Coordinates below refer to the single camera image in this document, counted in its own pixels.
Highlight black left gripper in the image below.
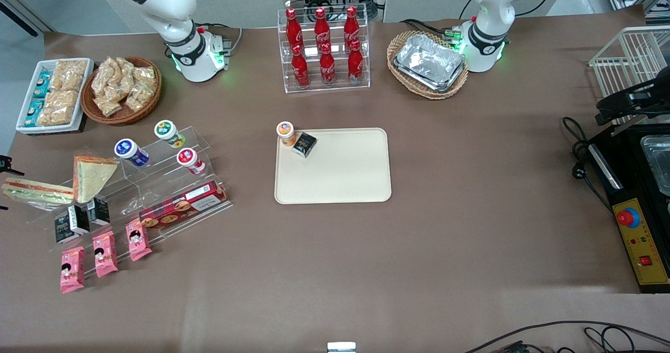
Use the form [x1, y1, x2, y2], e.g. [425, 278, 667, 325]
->
[596, 80, 670, 125]

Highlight plastic-wrapped triangle sandwich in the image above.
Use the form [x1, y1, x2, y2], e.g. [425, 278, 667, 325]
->
[2, 178, 75, 211]
[72, 155, 119, 204]

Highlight white rectangular snack tray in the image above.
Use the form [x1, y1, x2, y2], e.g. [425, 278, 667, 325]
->
[16, 58, 95, 135]

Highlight silver metal tray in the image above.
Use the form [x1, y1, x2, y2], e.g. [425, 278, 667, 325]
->
[640, 136, 670, 196]

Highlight aluminium foil tray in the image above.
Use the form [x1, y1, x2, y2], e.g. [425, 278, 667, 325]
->
[394, 34, 466, 93]

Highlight beige plastic serving tray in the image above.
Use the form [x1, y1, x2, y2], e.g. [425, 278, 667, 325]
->
[274, 128, 392, 205]

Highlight teal snack packet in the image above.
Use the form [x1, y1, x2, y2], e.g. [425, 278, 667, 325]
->
[25, 100, 46, 127]
[32, 72, 52, 98]

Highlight clear pack of rice crackers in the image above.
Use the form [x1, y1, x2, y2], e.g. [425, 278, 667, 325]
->
[50, 60, 88, 93]
[44, 90, 79, 111]
[36, 106, 74, 127]

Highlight small black drink carton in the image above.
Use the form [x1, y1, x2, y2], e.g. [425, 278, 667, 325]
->
[54, 205, 91, 244]
[292, 132, 318, 158]
[86, 198, 111, 226]

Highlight black sealing machine yellow panel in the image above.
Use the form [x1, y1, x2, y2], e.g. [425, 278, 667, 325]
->
[586, 123, 670, 294]

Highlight pink snack packet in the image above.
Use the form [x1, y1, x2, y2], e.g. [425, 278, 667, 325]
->
[126, 219, 153, 262]
[93, 231, 119, 278]
[60, 246, 86, 294]

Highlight clear bag of puffed snacks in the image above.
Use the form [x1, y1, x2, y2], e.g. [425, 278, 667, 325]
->
[116, 57, 136, 89]
[94, 94, 124, 117]
[132, 66, 158, 89]
[92, 59, 119, 97]
[125, 83, 155, 113]

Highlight blue-capped small drink bottle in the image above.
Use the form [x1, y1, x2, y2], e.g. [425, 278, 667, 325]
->
[114, 138, 150, 167]

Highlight dark brown wicker basket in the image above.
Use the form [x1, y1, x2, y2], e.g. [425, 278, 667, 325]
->
[81, 56, 162, 126]

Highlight clear acrylic stepped display stand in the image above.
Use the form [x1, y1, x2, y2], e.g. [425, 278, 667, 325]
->
[24, 126, 234, 279]

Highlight green-capped small drink bottle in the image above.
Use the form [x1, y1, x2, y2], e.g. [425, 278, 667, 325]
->
[154, 120, 186, 149]

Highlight red cookie box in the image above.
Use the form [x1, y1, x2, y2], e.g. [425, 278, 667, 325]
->
[138, 181, 229, 230]

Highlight brown table cover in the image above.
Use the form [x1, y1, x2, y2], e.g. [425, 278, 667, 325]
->
[0, 5, 670, 353]

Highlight red-capped small drink bottle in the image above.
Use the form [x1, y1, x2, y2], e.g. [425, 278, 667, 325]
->
[176, 148, 206, 175]

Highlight light tan wicker basket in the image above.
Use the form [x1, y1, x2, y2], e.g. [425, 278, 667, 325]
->
[387, 30, 470, 100]

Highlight red cola bottle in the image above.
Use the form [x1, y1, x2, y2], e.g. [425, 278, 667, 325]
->
[285, 8, 305, 52]
[314, 7, 331, 50]
[343, 6, 361, 47]
[291, 45, 310, 89]
[348, 40, 364, 85]
[319, 43, 337, 86]

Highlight orange-capped small drink bottle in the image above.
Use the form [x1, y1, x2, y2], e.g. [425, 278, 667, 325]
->
[276, 122, 296, 147]

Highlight clear acrylic bottle rack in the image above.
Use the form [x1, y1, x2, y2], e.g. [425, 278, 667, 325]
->
[277, 5, 371, 94]

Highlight black power cable with plug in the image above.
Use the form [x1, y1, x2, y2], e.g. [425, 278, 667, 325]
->
[563, 116, 613, 212]

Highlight white wire rack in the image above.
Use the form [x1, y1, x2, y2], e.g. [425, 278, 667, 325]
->
[589, 26, 670, 126]

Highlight left arm base cable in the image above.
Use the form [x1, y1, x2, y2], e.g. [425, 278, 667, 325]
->
[400, 18, 474, 43]

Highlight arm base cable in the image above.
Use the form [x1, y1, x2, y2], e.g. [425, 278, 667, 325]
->
[400, 18, 474, 43]
[195, 23, 244, 55]

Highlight long black cable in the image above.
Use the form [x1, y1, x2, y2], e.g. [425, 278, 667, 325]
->
[463, 320, 670, 353]

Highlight looped black cable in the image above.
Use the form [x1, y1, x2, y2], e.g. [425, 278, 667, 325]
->
[584, 326, 637, 353]

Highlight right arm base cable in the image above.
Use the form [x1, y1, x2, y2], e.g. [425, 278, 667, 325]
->
[195, 23, 244, 55]

